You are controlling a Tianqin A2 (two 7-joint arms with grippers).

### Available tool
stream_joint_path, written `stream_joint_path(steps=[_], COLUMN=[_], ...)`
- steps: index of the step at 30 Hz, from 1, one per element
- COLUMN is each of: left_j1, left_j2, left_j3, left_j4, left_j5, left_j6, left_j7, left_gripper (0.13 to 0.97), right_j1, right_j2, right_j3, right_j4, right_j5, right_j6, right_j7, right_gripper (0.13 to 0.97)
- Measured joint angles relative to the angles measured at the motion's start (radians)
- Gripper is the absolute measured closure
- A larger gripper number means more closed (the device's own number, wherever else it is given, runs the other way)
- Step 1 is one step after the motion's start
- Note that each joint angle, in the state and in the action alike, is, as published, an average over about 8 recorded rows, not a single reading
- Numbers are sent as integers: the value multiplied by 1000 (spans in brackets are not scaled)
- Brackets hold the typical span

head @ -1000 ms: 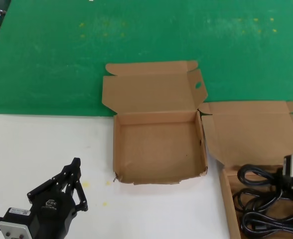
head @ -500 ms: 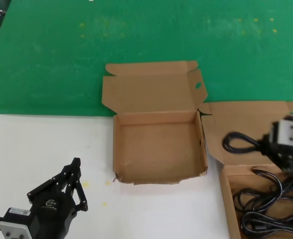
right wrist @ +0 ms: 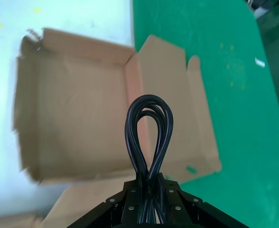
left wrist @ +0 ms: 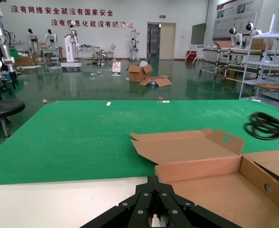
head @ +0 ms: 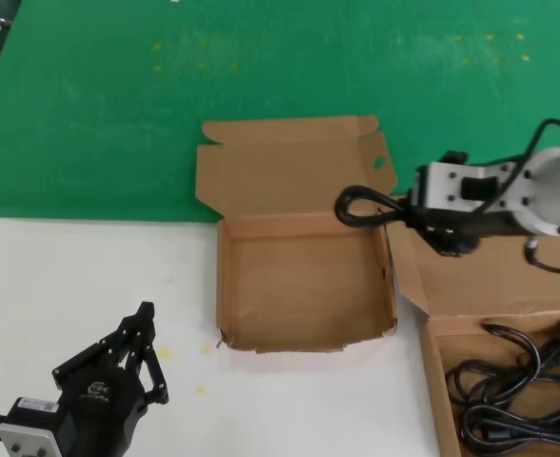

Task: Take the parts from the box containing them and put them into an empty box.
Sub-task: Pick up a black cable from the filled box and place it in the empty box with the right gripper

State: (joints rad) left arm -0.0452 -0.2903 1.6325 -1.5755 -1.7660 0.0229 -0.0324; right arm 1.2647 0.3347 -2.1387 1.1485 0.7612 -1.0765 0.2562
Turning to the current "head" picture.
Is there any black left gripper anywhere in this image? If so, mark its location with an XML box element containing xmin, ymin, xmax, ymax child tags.
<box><xmin>51</xmin><ymin>301</ymin><xmax>170</xmax><ymax>457</ymax></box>

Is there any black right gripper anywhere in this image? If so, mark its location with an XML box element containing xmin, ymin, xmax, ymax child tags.
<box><xmin>405</xmin><ymin>202</ymin><xmax>530</xmax><ymax>259</ymax></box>

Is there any open cardboard box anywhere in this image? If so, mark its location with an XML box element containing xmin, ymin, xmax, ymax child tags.
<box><xmin>193</xmin><ymin>113</ymin><xmax>400</xmax><ymax>356</ymax></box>

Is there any green table mat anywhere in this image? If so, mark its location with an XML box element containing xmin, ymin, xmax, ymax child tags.
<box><xmin>0</xmin><ymin>0</ymin><xmax>560</xmax><ymax>225</ymax></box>

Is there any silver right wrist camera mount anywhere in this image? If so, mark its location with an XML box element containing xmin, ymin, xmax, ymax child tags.
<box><xmin>411</xmin><ymin>150</ymin><xmax>541</xmax><ymax>216</ymax></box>

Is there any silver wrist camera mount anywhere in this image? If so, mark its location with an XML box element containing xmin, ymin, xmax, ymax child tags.
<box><xmin>0</xmin><ymin>397</ymin><xmax>71</xmax><ymax>457</ymax></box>
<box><xmin>411</xmin><ymin>150</ymin><xmax>541</xmax><ymax>216</ymax></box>

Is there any cardboard box holding cables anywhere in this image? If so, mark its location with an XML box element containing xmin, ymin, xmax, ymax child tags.
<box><xmin>384</xmin><ymin>193</ymin><xmax>560</xmax><ymax>457</ymax></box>

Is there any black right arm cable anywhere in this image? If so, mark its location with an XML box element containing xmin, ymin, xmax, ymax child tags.
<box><xmin>470</xmin><ymin>118</ymin><xmax>560</xmax><ymax>215</ymax></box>
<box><xmin>525</xmin><ymin>239</ymin><xmax>560</xmax><ymax>276</ymax></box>

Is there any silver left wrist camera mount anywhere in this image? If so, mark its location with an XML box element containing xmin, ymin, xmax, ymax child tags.
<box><xmin>0</xmin><ymin>397</ymin><xmax>71</xmax><ymax>457</ymax></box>

